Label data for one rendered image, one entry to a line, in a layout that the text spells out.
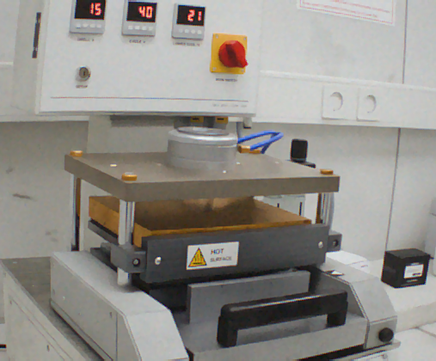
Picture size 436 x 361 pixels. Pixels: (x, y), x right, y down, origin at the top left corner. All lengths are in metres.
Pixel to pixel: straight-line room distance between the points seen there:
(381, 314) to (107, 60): 0.45
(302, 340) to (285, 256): 0.12
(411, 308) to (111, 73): 0.77
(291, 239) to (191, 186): 0.14
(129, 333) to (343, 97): 0.96
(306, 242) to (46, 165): 0.58
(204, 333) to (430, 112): 1.12
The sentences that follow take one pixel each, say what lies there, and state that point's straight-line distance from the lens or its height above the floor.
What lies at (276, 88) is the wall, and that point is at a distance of 1.43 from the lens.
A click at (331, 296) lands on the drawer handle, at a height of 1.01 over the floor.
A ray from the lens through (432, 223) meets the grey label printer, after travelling 1.79.
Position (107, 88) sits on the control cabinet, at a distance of 0.93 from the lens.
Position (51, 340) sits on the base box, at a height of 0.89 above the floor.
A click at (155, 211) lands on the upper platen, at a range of 0.84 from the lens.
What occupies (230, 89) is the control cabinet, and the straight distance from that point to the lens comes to 1.02.
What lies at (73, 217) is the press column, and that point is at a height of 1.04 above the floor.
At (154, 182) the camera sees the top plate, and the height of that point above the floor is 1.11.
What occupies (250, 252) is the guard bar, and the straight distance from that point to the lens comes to 0.79.
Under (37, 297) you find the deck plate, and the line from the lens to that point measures 0.92.
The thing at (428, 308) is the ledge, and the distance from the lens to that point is 1.46.
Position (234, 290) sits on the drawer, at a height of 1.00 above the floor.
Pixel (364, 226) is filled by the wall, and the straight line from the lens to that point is 1.71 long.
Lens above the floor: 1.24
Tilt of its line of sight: 10 degrees down
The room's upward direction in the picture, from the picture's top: 4 degrees clockwise
